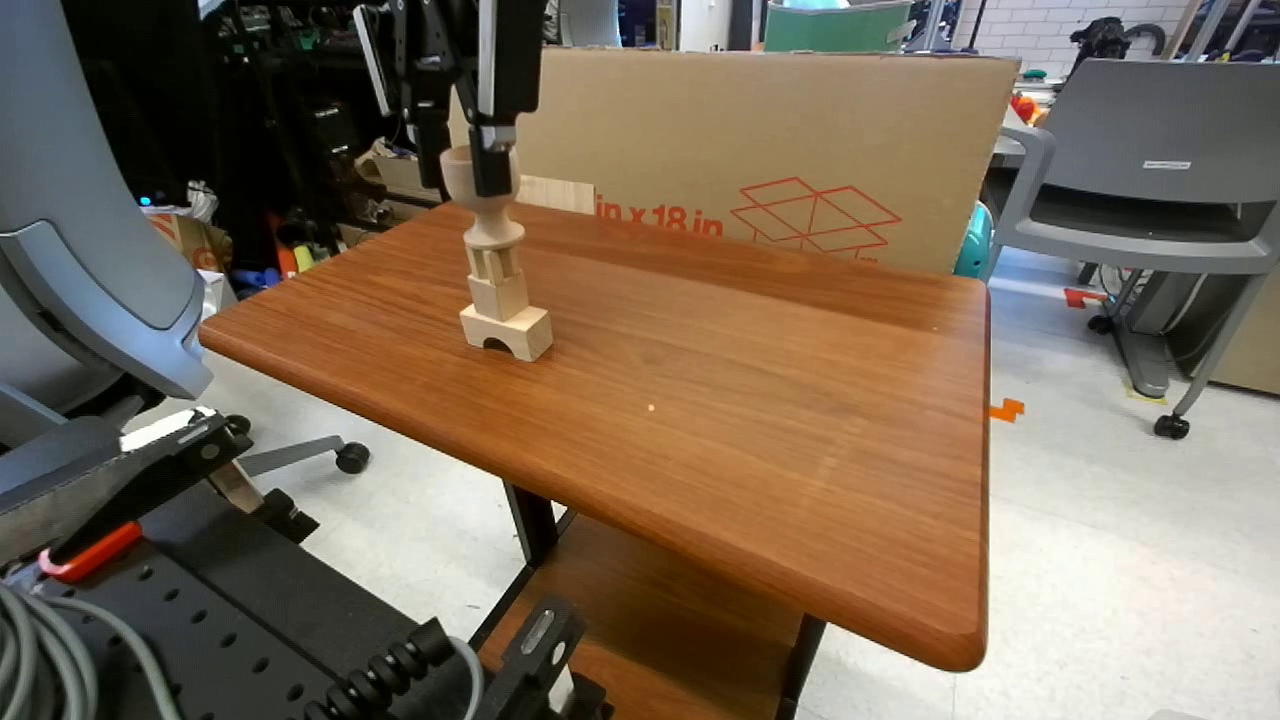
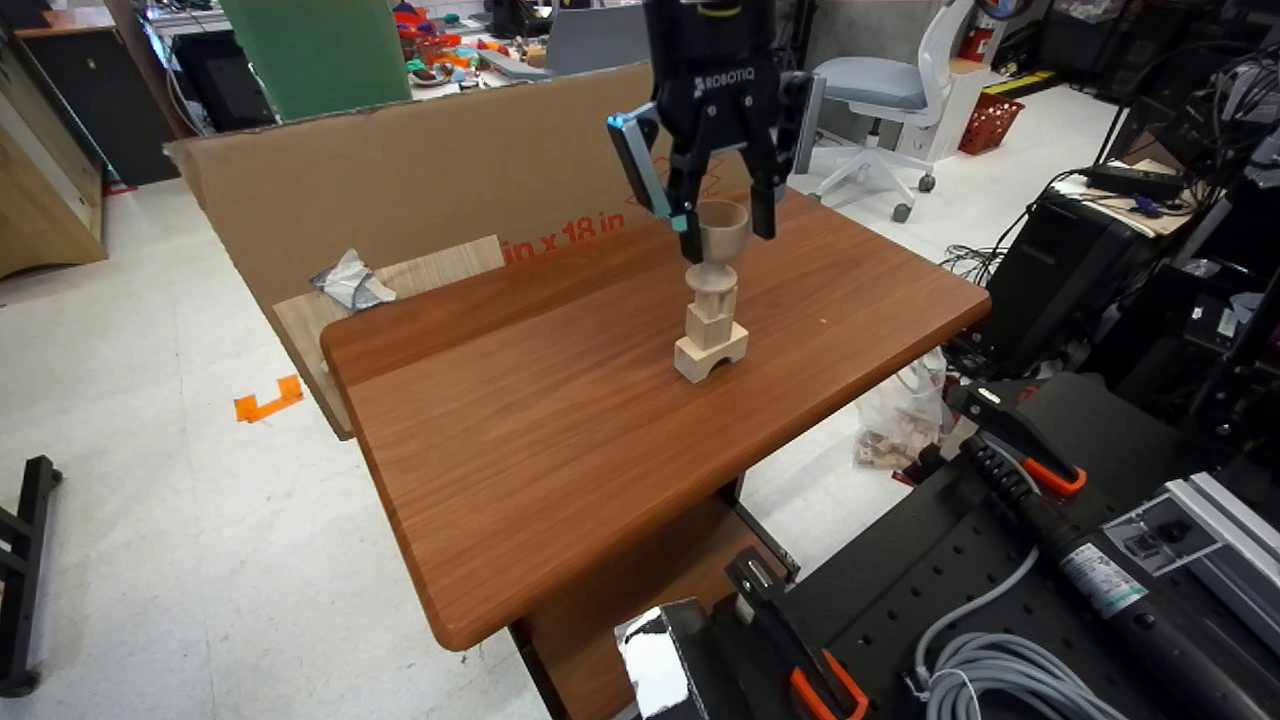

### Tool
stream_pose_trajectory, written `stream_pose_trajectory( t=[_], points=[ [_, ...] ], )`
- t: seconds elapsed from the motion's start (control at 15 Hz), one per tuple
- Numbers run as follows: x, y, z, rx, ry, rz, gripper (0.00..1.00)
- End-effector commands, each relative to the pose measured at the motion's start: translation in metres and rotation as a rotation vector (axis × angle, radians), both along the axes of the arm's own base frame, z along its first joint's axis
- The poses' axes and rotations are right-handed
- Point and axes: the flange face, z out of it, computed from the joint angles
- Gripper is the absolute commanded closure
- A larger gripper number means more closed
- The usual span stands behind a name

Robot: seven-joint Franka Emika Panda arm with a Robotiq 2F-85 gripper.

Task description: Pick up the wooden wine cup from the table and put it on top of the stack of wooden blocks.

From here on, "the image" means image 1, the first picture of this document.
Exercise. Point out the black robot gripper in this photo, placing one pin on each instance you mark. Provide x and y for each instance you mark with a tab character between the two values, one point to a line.
521	55

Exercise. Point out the wooden wine cup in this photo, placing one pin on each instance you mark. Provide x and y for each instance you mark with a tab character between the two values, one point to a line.
494	239

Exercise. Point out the open cardboard box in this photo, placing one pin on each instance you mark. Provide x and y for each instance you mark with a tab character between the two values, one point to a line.
393	175

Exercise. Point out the notched wooden block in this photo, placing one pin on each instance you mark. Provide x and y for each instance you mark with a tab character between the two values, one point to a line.
491	271

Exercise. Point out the wooden cube block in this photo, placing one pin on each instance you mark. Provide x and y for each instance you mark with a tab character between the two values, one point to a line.
494	302

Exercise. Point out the wooden arch block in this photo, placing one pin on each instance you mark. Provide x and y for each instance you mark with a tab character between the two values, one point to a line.
524	335

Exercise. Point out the black cluttered shelf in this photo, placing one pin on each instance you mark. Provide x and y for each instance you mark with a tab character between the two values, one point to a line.
264	104

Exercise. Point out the large cardboard sheet red print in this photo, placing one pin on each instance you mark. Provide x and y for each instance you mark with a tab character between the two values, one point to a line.
744	122

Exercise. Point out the black table leg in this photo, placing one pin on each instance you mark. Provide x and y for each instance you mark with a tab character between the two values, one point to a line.
532	525

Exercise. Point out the grey office chair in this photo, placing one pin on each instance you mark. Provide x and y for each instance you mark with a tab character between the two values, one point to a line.
1161	132
65	200

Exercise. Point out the green board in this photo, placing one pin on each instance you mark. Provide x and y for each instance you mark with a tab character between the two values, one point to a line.
840	30

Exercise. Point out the wooden table lower shelf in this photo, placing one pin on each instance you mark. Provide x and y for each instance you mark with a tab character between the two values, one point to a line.
664	614

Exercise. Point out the teal round object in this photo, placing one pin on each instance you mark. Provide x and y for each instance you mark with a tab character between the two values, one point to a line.
979	245

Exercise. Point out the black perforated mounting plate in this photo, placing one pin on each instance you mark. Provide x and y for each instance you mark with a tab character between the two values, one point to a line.
225	626

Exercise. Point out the black bag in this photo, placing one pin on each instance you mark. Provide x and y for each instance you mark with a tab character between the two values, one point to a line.
1107	43

